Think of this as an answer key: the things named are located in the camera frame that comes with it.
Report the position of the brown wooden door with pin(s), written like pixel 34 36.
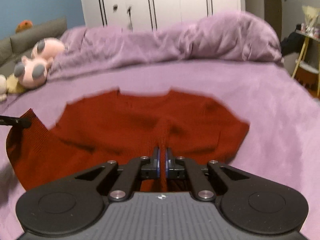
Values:
pixel 273 15

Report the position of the purple bed sheet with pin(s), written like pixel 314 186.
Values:
pixel 283 140

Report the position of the grey upholstered headboard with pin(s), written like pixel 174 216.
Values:
pixel 21 44

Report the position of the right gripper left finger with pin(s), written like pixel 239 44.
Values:
pixel 132 175

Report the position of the dark red knit cardigan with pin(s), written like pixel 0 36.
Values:
pixel 114 126

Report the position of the crumpled purple duvet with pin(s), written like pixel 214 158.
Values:
pixel 232 35

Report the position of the white wardrobe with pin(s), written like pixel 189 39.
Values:
pixel 138 15

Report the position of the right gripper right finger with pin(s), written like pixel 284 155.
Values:
pixel 187 170

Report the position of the pink plush toy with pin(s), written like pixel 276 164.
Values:
pixel 32 72

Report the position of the orange plush toy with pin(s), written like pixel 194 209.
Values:
pixel 24 25

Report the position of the white plush toy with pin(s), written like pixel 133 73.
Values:
pixel 3 88

